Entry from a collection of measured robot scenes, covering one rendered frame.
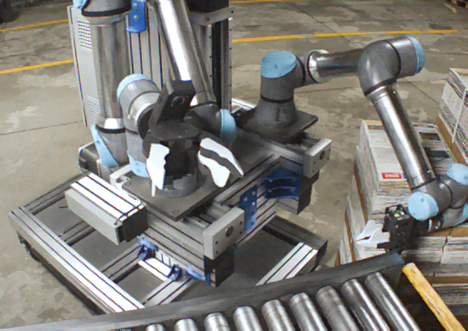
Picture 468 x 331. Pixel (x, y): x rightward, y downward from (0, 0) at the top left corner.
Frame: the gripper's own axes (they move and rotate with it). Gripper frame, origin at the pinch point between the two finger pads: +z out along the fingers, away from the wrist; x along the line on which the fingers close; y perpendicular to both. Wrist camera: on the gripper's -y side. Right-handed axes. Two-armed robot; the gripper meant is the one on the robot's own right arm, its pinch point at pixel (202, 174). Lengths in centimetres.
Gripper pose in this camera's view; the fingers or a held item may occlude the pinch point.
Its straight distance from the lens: 61.9
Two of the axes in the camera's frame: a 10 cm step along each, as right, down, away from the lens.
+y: -1.2, 8.6, 5.0
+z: 4.2, 5.0, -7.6
